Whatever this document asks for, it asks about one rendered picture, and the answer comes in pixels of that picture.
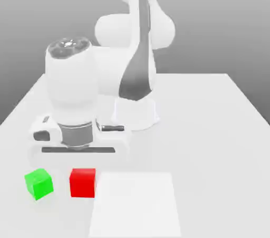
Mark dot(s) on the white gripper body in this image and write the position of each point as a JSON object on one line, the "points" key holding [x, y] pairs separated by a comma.
{"points": [[78, 157]]}

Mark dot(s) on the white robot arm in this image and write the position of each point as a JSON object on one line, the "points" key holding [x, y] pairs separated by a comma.
{"points": [[71, 86]]}

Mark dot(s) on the small red cube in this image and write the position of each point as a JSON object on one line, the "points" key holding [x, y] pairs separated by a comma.
{"points": [[82, 184]]}

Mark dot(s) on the small green cube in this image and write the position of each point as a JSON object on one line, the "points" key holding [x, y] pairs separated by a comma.
{"points": [[39, 184]]}

